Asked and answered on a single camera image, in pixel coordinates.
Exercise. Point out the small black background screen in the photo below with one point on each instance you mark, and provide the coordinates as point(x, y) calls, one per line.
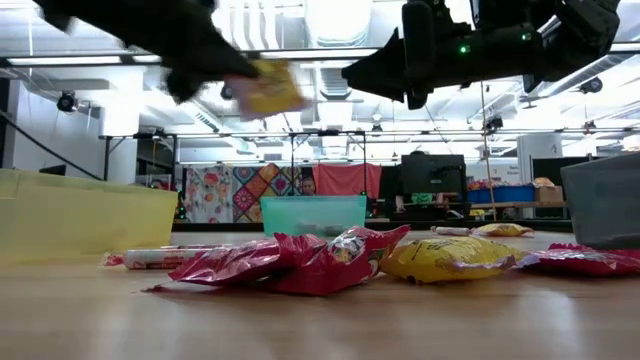
point(52, 170)

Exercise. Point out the black ceiling camera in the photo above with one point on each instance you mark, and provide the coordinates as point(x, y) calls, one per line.
point(591, 85)
point(66, 101)
point(492, 122)
point(225, 94)

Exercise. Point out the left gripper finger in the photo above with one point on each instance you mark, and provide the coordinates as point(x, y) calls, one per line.
point(185, 85)
point(240, 67)

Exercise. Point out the wooden background table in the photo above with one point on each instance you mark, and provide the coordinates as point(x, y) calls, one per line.
point(520, 204)

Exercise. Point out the blue storage bin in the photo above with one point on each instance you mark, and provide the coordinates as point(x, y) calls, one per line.
point(505, 194)

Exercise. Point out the black computer monitor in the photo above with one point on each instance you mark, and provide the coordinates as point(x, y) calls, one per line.
point(432, 175)

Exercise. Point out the teal translucent plastic bin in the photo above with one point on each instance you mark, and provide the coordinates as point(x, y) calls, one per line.
point(312, 215)

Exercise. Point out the yellow translucent plastic bin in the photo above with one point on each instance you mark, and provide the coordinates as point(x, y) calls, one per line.
point(75, 220)

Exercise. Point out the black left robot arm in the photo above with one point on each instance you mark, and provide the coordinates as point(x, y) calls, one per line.
point(100, 15)

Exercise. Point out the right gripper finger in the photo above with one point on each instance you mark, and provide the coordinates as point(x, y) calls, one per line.
point(390, 89)
point(385, 62)

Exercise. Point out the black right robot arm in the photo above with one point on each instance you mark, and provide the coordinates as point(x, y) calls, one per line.
point(580, 30)

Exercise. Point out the person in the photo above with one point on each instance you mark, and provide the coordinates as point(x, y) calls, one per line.
point(309, 186)
point(160, 184)
point(422, 198)

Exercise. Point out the brown cardboard box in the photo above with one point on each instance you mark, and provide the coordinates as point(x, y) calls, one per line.
point(549, 194)

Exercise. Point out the yellow candy packet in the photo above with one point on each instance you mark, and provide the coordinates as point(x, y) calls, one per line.
point(272, 92)
point(445, 260)
point(502, 230)

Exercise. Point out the red Skittles packet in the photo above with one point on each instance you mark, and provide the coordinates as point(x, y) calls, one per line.
point(580, 262)
point(330, 272)
point(235, 262)

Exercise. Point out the floral hanging cloth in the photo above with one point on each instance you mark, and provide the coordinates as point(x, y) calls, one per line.
point(207, 195)

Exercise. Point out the orange hanging cloth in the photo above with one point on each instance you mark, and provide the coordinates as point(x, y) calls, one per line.
point(347, 180)

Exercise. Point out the silver ventilation duct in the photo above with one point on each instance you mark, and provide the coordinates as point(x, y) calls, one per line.
point(325, 25)

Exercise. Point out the grey translucent plastic bin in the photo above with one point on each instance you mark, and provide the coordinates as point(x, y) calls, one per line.
point(605, 200)

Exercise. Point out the Smarties candy roll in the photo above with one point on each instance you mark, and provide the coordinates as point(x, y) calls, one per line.
point(200, 245)
point(452, 231)
point(165, 259)

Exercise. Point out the patchwork hanging quilt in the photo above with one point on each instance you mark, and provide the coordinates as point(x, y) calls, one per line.
point(260, 190)

